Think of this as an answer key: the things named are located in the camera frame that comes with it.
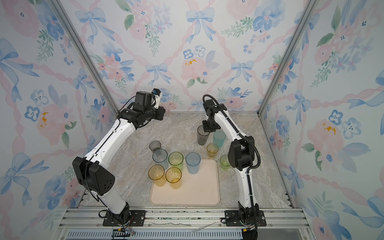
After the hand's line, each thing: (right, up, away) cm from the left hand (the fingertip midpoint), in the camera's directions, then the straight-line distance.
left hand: (163, 108), depth 82 cm
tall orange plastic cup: (-5, -36, +4) cm, 37 cm away
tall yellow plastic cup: (+5, -37, 0) cm, 37 cm away
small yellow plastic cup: (+28, -24, +17) cm, 41 cm away
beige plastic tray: (+21, -44, +1) cm, 49 cm away
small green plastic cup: (+36, -33, +11) cm, 50 cm away
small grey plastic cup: (-9, -22, +16) cm, 29 cm away
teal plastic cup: (+32, -17, +10) cm, 37 cm away
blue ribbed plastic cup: (+16, -28, -1) cm, 32 cm away
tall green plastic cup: (+6, -29, +4) cm, 30 cm away
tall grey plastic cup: (+22, -16, +11) cm, 29 cm away
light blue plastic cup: (-3, -27, +2) cm, 27 cm away
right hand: (+27, -12, +14) cm, 32 cm away
